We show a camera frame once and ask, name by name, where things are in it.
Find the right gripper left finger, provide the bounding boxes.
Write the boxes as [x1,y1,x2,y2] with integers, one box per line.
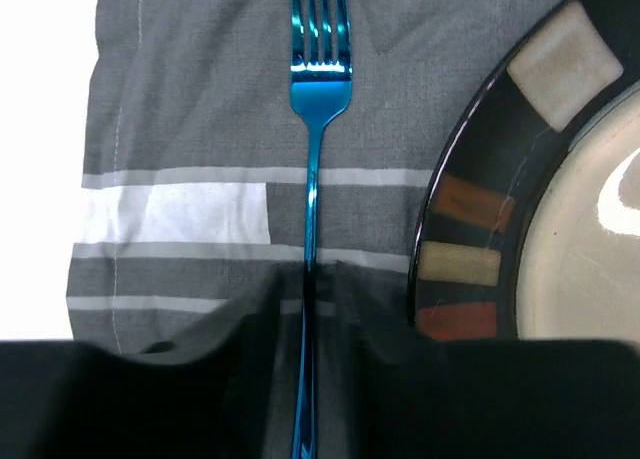
[1,269,292,458]

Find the grey striped cloth placemat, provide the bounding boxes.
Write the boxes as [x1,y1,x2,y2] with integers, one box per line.
[66,0,596,459]

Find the blue metal fork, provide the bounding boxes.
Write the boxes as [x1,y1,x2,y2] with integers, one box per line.
[290,0,353,459]

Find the dark patterned dinner plate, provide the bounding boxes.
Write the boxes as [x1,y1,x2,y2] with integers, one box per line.
[406,0,639,342]

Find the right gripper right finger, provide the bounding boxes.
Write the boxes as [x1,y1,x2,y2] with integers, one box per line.
[317,263,639,458]

